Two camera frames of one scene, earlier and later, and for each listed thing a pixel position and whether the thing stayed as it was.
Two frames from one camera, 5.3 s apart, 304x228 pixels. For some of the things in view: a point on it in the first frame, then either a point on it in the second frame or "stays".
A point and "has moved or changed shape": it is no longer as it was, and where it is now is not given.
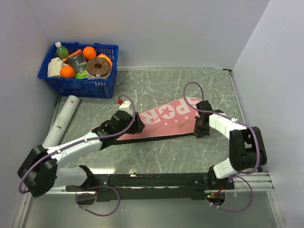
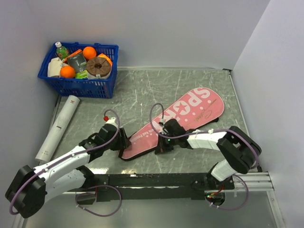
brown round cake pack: (98, 67) stays
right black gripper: (198, 133) -> (162, 148)
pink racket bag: (178, 118) has moved or changed shape
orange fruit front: (67, 71) stays
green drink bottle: (61, 51) stays
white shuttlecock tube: (61, 122) stays
